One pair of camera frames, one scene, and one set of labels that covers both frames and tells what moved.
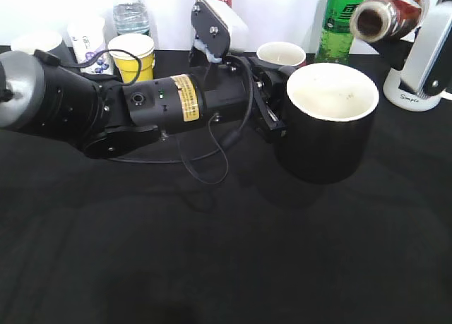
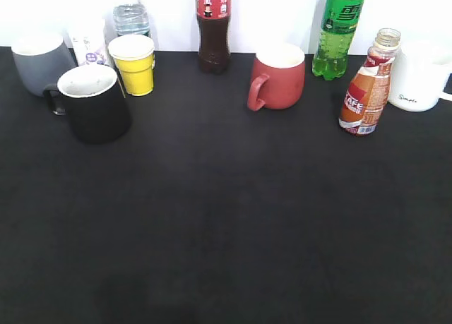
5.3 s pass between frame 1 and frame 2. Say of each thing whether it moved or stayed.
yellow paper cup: stayed
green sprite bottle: stayed
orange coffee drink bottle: moved
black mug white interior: moved
